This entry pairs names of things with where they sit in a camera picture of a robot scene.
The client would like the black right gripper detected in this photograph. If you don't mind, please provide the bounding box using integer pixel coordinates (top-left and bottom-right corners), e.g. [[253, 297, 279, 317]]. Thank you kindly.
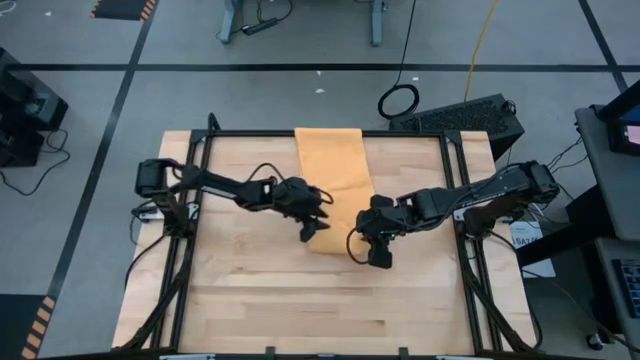
[[355, 193, 416, 270]]

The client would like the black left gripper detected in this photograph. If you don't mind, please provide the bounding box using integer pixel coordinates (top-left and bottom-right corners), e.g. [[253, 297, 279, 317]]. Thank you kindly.
[[272, 176, 332, 244]]

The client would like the orange waffle-weave towel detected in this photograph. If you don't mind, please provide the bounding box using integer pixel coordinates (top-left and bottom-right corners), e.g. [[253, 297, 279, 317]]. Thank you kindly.
[[293, 127, 376, 256]]

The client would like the black computer tower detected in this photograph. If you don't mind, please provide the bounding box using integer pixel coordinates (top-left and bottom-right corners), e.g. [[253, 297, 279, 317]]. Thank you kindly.
[[388, 93, 526, 162]]

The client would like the white paper sheet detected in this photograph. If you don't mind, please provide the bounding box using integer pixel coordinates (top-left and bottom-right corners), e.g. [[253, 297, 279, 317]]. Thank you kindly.
[[509, 219, 556, 279]]

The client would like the black power strip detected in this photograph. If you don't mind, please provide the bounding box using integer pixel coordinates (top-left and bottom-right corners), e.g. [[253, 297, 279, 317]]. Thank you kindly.
[[241, 17, 279, 37]]

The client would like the grey desk leg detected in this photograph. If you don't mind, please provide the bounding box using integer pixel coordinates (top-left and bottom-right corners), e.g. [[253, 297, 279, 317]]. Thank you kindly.
[[216, 0, 245, 45], [369, 0, 389, 48]]

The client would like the grey table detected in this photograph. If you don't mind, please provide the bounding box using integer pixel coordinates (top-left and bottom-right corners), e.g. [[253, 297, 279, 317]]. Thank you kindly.
[[573, 104, 640, 241]]

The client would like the grey desk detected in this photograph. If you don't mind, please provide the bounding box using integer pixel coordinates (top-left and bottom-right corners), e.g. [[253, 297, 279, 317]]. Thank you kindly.
[[594, 237, 640, 351]]

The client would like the black keyboard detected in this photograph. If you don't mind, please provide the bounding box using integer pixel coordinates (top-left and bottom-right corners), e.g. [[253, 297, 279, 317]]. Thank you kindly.
[[612, 258, 640, 320]]

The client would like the hazard striped black mat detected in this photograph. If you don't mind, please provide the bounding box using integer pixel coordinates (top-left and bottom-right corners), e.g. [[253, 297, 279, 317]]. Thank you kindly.
[[0, 293, 58, 360], [89, 0, 160, 22]]

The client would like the black monitor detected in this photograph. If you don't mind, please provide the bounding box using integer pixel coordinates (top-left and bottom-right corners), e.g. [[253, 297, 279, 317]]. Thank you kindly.
[[597, 79, 640, 157]]

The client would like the black equipment cart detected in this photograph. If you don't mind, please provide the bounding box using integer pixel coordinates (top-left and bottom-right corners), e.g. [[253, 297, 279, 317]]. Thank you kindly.
[[0, 47, 70, 169]]

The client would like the black aluminium table frame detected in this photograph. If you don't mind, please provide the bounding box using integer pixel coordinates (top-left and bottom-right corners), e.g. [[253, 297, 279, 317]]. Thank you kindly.
[[119, 113, 544, 360]]

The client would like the black hanging cable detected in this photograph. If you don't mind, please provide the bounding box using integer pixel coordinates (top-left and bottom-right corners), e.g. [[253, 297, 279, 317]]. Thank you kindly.
[[376, 0, 421, 121]]

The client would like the yellow hanging cable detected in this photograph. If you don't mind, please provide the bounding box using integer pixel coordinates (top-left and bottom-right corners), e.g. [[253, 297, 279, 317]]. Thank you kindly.
[[463, 0, 499, 103]]

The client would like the black thin cable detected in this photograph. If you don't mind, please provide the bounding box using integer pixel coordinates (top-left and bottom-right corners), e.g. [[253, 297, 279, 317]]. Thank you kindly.
[[0, 128, 72, 197]]

